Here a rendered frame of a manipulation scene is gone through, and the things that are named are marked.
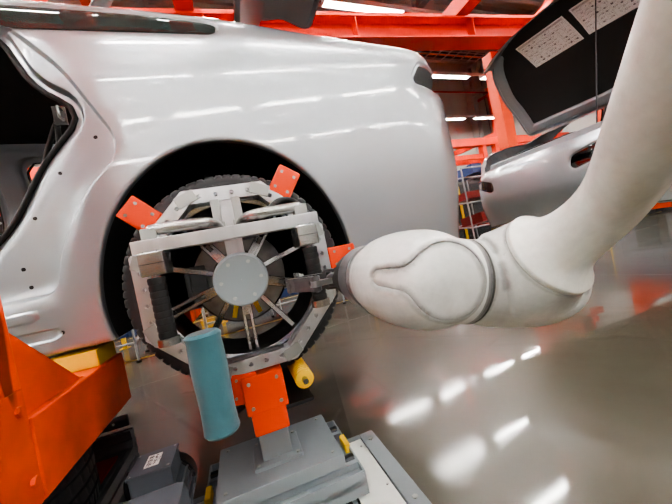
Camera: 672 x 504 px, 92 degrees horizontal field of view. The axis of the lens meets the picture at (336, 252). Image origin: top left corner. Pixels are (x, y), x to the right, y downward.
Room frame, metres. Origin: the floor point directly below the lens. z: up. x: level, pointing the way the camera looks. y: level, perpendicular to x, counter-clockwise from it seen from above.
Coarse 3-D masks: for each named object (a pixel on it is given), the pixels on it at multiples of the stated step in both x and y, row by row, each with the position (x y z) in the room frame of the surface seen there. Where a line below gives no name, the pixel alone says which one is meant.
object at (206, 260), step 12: (252, 240) 1.21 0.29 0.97; (204, 252) 1.16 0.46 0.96; (264, 252) 1.22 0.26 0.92; (276, 252) 1.23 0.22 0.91; (204, 264) 1.15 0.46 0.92; (216, 264) 1.17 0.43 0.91; (276, 264) 1.23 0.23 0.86; (276, 288) 1.22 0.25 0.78; (216, 300) 1.16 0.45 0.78; (276, 300) 1.22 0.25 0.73; (216, 312) 1.16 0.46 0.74; (228, 312) 1.17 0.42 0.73; (240, 312) 1.18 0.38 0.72
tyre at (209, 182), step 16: (224, 176) 1.03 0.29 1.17; (240, 176) 1.05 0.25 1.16; (176, 192) 0.98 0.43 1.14; (160, 208) 0.97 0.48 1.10; (192, 208) 1.00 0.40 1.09; (128, 256) 0.94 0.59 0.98; (128, 272) 0.93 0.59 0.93; (128, 288) 0.93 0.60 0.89; (128, 304) 0.93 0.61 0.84; (320, 320) 1.08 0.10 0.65; (144, 336) 0.94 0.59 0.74; (320, 336) 1.10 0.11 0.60; (160, 352) 0.94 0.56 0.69; (304, 352) 1.07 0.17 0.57; (176, 368) 0.96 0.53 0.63
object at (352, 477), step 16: (336, 432) 1.28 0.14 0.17; (352, 464) 1.07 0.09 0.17; (208, 480) 1.14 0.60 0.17; (320, 480) 1.04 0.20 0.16; (336, 480) 1.04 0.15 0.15; (352, 480) 1.02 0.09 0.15; (208, 496) 1.04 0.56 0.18; (288, 496) 1.01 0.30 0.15; (304, 496) 0.97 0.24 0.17; (320, 496) 0.99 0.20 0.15; (336, 496) 1.00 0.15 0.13; (352, 496) 1.02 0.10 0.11
